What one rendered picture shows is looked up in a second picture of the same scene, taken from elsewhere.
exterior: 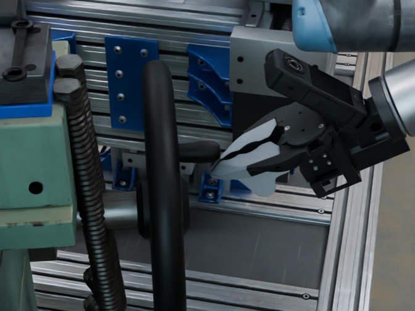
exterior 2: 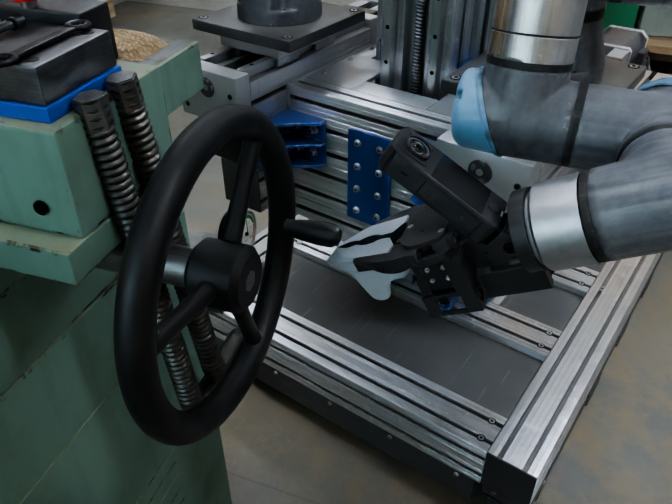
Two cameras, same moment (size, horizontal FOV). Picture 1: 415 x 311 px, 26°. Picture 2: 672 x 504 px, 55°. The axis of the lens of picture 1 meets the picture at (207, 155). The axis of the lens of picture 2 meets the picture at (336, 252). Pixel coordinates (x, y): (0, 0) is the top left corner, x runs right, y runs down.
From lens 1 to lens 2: 0.45 m
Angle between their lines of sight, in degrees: 19
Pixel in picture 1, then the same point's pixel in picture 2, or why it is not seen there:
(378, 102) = (512, 215)
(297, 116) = (426, 216)
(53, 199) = (62, 226)
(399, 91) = (540, 206)
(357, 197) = (583, 342)
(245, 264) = (449, 373)
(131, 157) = not seen: hidden behind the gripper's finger
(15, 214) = (24, 233)
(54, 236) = (53, 267)
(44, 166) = (45, 183)
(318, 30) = (473, 120)
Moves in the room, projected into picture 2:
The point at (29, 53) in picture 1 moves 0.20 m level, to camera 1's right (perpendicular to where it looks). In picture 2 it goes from (50, 49) to (304, 92)
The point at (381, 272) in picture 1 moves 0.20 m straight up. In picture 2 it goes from (597, 420) to (620, 357)
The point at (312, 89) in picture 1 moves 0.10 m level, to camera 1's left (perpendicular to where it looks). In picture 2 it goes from (429, 181) to (318, 158)
